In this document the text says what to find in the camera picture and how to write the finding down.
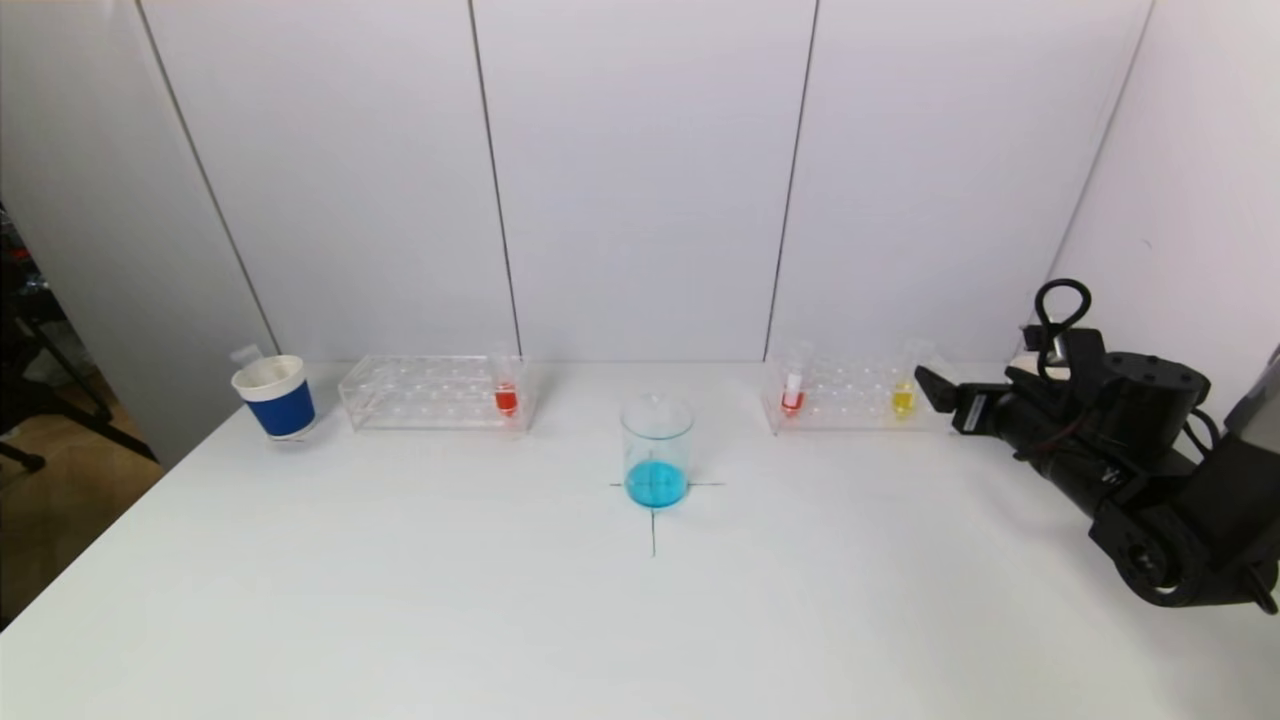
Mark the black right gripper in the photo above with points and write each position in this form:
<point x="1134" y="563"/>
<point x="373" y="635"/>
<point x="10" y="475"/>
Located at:
<point x="968" y="409"/>

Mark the test tube with yellow pigment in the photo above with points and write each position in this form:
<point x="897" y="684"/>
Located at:
<point x="902" y="400"/>

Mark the clear glass beaker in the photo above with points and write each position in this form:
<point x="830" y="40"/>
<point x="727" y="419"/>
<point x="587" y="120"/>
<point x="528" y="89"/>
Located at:
<point x="657" y="470"/>

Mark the blue and white paper cup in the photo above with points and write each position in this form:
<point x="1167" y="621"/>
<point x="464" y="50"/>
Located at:
<point x="1045" y="368"/>
<point x="281" y="412"/>

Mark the test tube with blue pigment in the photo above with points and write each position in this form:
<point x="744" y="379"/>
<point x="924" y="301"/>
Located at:
<point x="248" y="356"/>

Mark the silver and black right arm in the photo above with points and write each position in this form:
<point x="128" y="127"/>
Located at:
<point x="1160" y="400"/>

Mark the clear acrylic test tube rack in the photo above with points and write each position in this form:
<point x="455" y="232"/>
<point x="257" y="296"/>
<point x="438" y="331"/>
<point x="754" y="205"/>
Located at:
<point x="440" y="405"/>
<point x="850" y="405"/>

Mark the white-labelled test tube red pigment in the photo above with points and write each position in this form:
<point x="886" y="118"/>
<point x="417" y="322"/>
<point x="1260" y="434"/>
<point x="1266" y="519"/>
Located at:
<point x="792" y="400"/>

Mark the test tube with orange-red pigment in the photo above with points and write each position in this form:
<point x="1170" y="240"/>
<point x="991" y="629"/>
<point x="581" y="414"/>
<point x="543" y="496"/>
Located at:
<point x="507" y="401"/>

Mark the black stand in background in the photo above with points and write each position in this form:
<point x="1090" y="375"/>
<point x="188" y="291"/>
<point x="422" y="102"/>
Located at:
<point x="25" y="340"/>

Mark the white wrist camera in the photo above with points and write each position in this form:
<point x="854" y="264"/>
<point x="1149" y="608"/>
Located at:
<point x="1080" y="350"/>

